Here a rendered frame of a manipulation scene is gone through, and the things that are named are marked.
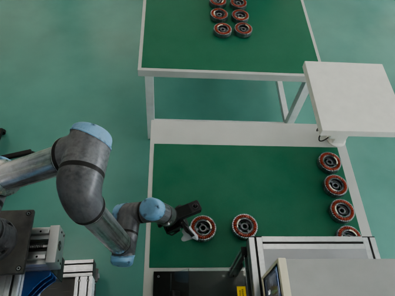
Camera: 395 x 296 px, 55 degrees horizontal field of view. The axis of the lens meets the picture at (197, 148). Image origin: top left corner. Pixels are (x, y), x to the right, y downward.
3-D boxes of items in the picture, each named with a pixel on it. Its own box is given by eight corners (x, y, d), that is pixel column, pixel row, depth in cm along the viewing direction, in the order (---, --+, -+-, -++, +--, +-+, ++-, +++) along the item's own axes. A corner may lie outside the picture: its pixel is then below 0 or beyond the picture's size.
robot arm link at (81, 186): (83, 205, 85) (141, 269, 125) (93, 164, 91) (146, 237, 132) (36, 205, 87) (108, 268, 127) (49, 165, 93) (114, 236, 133)
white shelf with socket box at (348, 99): (288, 186, 180) (322, 130, 142) (277, 124, 201) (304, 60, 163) (358, 187, 183) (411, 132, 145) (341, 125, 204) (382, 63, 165)
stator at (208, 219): (196, 246, 160) (197, 244, 157) (185, 224, 166) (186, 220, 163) (219, 236, 164) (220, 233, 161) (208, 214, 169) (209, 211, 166)
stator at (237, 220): (258, 221, 169) (260, 218, 166) (252, 244, 163) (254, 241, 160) (235, 212, 170) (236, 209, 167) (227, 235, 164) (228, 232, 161)
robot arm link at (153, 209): (136, 197, 128) (159, 194, 125) (151, 204, 138) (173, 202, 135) (135, 220, 125) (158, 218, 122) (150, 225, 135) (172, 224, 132)
